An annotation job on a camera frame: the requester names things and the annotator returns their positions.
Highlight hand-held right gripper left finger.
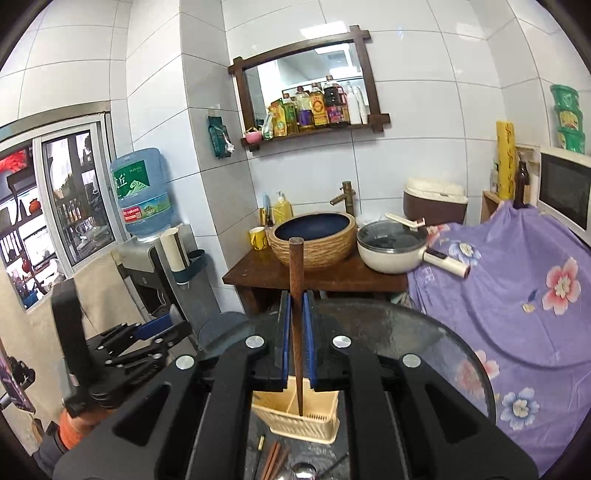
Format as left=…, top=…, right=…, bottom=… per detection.
left=53, top=290, right=292, bottom=480

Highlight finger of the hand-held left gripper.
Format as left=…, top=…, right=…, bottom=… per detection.
left=97, top=315, right=175, bottom=354
left=108, top=305, right=193, bottom=370

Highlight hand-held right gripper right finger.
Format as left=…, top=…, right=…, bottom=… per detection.
left=302, top=290, right=539, bottom=480

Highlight cream plastic utensil holder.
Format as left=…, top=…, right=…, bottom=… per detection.
left=252, top=383, right=341, bottom=445

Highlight person's left forearm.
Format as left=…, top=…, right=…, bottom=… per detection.
left=34, top=408, right=102, bottom=474

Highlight grey water dispenser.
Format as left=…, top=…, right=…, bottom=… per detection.
left=117, top=224, right=218, bottom=352

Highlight teal cup holder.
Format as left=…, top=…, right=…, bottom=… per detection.
left=173, top=249, right=208, bottom=285

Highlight paper cup stack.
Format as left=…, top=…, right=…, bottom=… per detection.
left=159, top=227, right=190, bottom=274

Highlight dark tripod device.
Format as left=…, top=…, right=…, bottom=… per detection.
left=0, top=342, right=37, bottom=416

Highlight woven pattern sink basin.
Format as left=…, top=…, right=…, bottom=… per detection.
left=268, top=212, right=358, bottom=271

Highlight white pan with glass lid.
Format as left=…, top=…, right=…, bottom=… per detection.
left=356, top=220, right=472, bottom=280

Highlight yellow soap pump bottle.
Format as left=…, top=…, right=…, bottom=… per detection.
left=273, top=191, right=293, bottom=226

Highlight thin black chopstick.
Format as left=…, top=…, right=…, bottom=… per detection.
left=321, top=453, right=350, bottom=479

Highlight blue water jug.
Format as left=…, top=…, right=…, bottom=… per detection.
left=110, top=148, right=174, bottom=243

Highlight aluminium framed window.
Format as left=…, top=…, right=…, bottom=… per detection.
left=0, top=110, right=122, bottom=315

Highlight bronze faucet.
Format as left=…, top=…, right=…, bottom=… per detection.
left=329, top=181, right=356, bottom=217

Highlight white rice paddle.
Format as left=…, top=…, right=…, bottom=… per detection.
left=385, top=212, right=428, bottom=230

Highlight brown and white rice cooker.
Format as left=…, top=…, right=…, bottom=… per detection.
left=403, top=178, right=469, bottom=227

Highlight green packet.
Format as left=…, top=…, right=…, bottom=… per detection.
left=207, top=115, right=235, bottom=160

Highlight purple floral cloth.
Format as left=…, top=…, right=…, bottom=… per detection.
left=406, top=200, right=591, bottom=478

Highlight yellow refill pouch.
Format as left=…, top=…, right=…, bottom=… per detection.
left=265, top=99, right=287, bottom=139

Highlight green label oil bottle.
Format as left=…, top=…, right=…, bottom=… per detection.
left=281, top=93, right=299, bottom=136

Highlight light wooden shelf box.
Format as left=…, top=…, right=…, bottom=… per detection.
left=480, top=144, right=542, bottom=225

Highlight clear oil bottle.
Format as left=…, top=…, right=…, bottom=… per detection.
left=294, top=86, right=315, bottom=133

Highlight golden label oil bottle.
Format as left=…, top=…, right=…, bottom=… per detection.
left=308, top=83, right=329, bottom=129

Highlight dark soy sauce bottle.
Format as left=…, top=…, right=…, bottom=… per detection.
left=323, top=75, right=350, bottom=127

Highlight white bottle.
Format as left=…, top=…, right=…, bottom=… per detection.
left=348, top=83, right=370, bottom=125

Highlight brown glass bottle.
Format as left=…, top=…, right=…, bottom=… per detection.
left=513, top=154, right=531, bottom=209

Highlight dark wooden framed shelf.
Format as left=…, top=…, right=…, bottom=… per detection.
left=228, top=25, right=391, bottom=152

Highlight yellow roll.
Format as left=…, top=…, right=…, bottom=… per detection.
left=496, top=121, right=517, bottom=202

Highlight white microwave oven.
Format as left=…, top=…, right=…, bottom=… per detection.
left=538, top=147, right=591, bottom=245

